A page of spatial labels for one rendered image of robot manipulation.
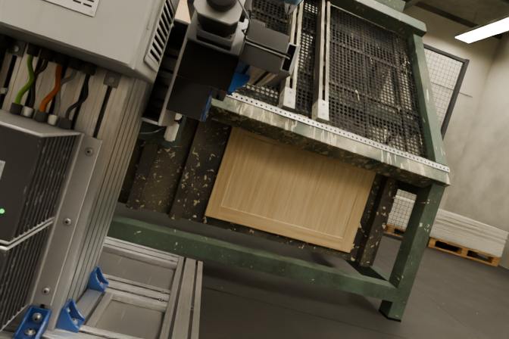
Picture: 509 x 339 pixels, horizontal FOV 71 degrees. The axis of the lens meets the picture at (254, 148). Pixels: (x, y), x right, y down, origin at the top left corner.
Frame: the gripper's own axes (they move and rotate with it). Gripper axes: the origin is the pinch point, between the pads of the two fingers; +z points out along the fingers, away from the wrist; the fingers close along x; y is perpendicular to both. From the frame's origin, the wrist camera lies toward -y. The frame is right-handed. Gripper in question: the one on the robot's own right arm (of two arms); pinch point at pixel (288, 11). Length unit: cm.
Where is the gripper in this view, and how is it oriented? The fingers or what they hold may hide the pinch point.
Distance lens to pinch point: 171.7
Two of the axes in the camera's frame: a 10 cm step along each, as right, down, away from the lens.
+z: -3.3, 8.2, 4.7
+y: 0.4, -4.9, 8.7
